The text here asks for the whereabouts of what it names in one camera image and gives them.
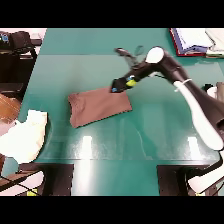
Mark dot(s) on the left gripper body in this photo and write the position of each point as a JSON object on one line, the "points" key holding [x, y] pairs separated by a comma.
{"points": [[16, 40]]}

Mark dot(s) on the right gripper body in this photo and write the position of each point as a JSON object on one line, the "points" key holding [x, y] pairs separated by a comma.
{"points": [[122, 84]]}

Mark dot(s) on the brown T-shirt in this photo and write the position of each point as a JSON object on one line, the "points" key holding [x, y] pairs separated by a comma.
{"points": [[98, 106]]}

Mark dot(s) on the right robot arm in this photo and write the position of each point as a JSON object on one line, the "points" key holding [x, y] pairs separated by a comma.
{"points": [[200, 113]]}

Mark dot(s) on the pale blue garment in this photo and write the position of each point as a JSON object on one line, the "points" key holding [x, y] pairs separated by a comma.
{"points": [[193, 38]]}

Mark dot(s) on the white garment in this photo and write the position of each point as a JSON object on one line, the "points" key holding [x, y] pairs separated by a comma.
{"points": [[23, 138]]}

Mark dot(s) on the cream garment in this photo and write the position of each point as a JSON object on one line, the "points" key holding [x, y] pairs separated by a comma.
{"points": [[216, 41]]}

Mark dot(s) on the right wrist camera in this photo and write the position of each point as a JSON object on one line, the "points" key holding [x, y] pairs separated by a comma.
{"points": [[127, 56]]}

